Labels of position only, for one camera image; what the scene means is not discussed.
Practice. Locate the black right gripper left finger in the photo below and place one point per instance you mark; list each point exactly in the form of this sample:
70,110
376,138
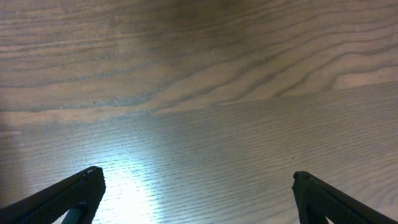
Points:
77,197

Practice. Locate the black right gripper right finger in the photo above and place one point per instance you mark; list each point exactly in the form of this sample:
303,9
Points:
320,203

